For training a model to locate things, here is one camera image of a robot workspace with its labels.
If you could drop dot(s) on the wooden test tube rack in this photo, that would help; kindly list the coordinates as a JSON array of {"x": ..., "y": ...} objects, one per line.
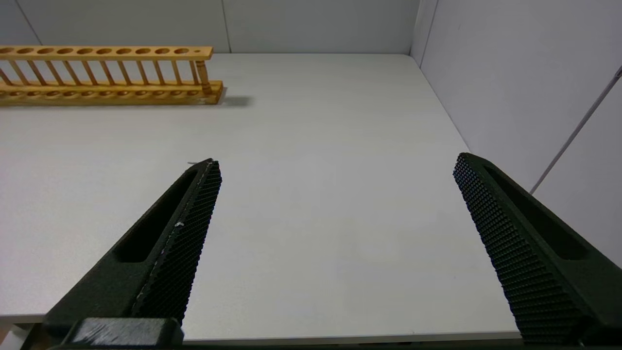
[{"x": 112, "y": 92}]

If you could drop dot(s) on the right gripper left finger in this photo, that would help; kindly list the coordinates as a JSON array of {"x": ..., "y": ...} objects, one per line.
[{"x": 165, "y": 253}]

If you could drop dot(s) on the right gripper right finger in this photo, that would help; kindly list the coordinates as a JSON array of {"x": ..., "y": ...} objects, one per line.
[{"x": 534, "y": 253}]

